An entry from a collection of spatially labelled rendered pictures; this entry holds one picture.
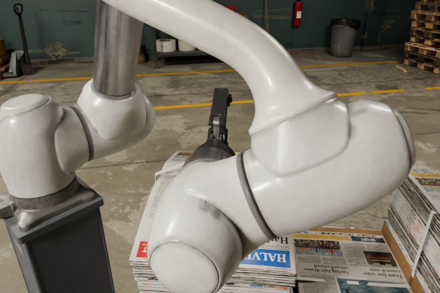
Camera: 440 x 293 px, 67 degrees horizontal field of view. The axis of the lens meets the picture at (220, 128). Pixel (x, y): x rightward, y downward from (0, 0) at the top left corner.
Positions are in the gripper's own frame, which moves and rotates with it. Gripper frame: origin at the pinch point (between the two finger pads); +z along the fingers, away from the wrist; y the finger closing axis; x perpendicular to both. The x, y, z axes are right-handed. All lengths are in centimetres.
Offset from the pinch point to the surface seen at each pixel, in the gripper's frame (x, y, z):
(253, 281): 7.5, 20.7, -19.9
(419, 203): 47, 19, 8
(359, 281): 35, 40, 4
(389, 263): 45, 39, 10
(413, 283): 47, 37, 1
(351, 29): 210, 2, 665
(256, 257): 7.8, 16.1, -19.3
